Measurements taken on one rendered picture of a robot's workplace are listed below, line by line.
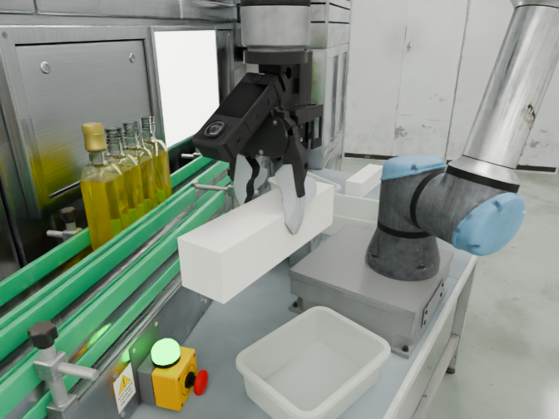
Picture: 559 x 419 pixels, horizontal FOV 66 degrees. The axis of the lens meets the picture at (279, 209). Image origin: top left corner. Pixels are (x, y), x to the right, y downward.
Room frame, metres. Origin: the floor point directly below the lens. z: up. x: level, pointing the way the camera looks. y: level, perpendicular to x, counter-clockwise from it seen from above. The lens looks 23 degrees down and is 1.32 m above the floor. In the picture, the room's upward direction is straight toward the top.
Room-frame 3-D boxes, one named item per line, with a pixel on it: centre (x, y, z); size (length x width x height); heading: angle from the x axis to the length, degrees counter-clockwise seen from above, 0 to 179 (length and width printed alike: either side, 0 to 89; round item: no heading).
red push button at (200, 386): (0.53, 0.14, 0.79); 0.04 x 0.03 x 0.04; 165
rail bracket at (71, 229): (0.73, 0.41, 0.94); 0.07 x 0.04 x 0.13; 75
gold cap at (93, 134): (0.74, 0.32, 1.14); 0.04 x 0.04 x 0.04
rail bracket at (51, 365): (0.38, 0.24, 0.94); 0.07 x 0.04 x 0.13; 75
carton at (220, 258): (0.49, 0.02, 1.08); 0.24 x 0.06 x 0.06; 146
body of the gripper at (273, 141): (0.51, 0.00, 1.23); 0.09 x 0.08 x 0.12; 146
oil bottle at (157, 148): (0.91, 0.28, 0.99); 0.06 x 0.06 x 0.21; 75
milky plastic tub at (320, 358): (0.56, -0.06, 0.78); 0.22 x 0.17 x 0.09; 134
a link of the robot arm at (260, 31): (0.51, 0.01, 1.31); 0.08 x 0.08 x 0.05
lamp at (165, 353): (0.54, 0.18, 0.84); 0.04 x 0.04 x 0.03
